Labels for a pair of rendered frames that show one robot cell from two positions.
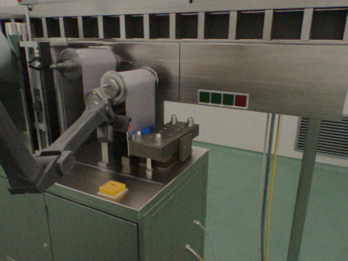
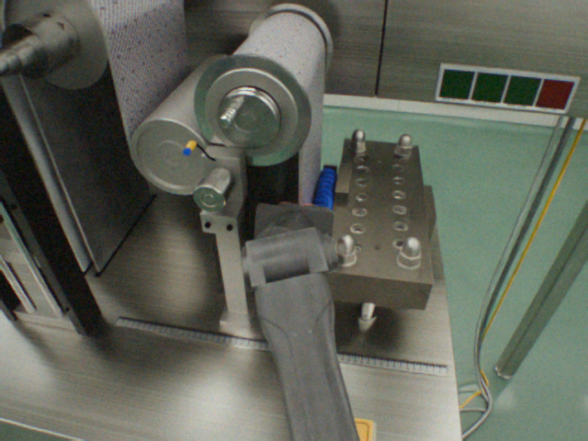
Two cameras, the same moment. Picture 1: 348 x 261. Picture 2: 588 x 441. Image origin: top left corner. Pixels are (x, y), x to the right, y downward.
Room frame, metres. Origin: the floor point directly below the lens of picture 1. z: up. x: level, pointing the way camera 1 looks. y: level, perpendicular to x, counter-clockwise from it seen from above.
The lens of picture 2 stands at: (0.79, 0.37, 1.48)
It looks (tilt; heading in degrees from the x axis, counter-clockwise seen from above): 40 degrees down; 343
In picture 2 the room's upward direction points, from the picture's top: straight up
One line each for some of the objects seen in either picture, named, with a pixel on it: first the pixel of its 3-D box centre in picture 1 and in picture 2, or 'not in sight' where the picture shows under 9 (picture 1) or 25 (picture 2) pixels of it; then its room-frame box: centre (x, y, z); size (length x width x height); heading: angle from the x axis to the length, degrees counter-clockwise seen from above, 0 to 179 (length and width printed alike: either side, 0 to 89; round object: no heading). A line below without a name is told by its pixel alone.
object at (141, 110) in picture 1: (141, 115); (311, 165); (1.34, 0.16, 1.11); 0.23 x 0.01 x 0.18; 153
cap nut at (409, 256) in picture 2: (158, 138); (411, 250); (1.16, 0.07, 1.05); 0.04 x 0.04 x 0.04
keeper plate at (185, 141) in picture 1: (186, 147); (424, 223); (1.29, -0.05, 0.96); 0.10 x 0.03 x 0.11; 153
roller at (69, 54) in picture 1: (90, 63); (107, 11); (1.49, 0.44, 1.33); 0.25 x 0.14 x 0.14; 153
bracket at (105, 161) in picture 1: (104, 132); (230, 249); (1.24, 0.32, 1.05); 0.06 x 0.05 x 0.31; 153
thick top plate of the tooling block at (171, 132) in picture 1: (167, 137); (378, 209); (1.32, 0.04, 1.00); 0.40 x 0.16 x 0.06; 153
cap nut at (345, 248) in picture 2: (138, 135); (345, 247); (1.19, 0.16, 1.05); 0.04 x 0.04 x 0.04
